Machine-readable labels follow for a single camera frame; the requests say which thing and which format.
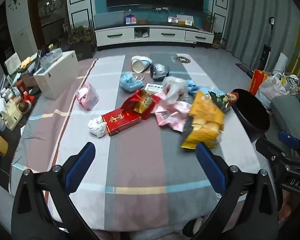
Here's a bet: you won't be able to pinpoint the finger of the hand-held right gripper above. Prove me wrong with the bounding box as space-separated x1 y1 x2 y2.
277 131 300 153
255 138 290 161

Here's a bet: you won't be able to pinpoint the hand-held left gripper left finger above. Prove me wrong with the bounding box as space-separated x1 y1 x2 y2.
11 142 100 240

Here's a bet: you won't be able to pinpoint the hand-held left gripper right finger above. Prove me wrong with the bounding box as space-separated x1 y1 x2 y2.
190 142 280 240

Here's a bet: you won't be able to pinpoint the black trash bin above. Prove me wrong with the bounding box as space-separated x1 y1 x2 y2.
232 88 270 143

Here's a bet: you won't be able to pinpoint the white tissue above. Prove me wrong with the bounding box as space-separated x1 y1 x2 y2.
87 117 107 138

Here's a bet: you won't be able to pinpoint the yellow chip bag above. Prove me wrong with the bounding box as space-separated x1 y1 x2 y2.
181 90 225 150

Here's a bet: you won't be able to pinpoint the red cigarette box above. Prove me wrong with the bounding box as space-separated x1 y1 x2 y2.
101 107 142 137

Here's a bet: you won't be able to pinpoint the green snack bag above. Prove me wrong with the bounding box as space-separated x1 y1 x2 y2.
209 91 239 112

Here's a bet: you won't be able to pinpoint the pink plastic wrapper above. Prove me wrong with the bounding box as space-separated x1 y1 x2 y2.
154 92 192 132

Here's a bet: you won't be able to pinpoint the blue cloth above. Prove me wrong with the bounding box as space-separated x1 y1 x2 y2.
186 79 225 98

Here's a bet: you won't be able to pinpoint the red gold snack wrapper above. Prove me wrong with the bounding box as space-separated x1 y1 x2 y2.
121 89 160 120

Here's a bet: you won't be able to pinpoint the white translucent plastic bag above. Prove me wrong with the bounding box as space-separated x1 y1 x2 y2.
162 76 189 105

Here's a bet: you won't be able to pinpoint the blue face mask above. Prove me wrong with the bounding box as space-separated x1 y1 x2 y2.
119 71 145 92

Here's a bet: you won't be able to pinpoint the white medicine box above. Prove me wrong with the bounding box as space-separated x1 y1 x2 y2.
144 83 165 93

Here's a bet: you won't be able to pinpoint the silver grey plastic bag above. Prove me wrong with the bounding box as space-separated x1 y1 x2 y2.
150 64 171 81

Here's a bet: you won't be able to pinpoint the white blue striped paper cup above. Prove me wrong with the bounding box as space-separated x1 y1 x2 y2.
131 55 153 73

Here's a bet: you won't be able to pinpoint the grey upholstered chair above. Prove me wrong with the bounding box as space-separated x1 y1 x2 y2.
270 96 300 135

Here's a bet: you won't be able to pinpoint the large white plastic bag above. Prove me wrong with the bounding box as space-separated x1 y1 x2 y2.
255 73 290 109

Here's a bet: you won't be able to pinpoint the black white patterned cloth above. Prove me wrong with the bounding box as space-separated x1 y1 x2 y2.
281 74 300 95

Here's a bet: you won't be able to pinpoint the orange red shopping bag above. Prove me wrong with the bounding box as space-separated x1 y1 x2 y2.
247 69 274 97

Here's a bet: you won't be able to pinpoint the dark floor mat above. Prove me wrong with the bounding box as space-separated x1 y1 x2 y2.
236 63 254 77

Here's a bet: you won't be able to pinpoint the black upright vacuum cleaner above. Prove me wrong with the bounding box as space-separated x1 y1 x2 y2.
261 17 275 72

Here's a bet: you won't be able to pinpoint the white storage cabinet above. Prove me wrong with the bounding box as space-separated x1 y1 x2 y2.
33 50 79 100

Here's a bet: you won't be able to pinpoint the pile of bottles and boxes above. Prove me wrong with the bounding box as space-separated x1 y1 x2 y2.
0 51 43 160

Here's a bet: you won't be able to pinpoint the small potted floor plant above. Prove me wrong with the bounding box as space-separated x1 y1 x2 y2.
212 31 227 49

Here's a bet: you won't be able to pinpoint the bushy plants in black planter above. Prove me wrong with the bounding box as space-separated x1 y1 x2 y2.
67 25 97 60

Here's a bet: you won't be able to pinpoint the grey curtain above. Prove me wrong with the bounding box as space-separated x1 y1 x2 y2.
225 0 300 68

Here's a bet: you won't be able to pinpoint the white television cabinet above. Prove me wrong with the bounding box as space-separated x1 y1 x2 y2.
94 24 215 48

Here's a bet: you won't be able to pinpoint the tall potted plant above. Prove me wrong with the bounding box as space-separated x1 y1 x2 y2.
204 10 217 32

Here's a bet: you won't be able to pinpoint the translucent grey storage box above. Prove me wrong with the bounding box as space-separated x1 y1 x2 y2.
93 10 125 29

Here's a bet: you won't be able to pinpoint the dark wooden doorway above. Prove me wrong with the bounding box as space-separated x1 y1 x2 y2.
27 0 73 53

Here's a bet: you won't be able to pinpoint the white card board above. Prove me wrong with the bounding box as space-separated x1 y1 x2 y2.
177 14 193 25

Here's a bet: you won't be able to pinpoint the deer wall clock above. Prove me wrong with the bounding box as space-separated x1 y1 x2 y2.
9 0 22 12

